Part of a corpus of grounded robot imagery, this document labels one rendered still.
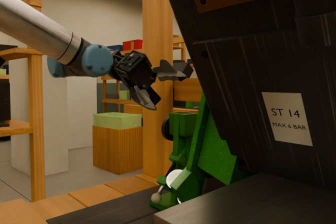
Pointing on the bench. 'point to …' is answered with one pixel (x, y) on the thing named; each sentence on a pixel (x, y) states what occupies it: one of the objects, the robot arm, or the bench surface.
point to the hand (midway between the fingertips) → (170, 94)
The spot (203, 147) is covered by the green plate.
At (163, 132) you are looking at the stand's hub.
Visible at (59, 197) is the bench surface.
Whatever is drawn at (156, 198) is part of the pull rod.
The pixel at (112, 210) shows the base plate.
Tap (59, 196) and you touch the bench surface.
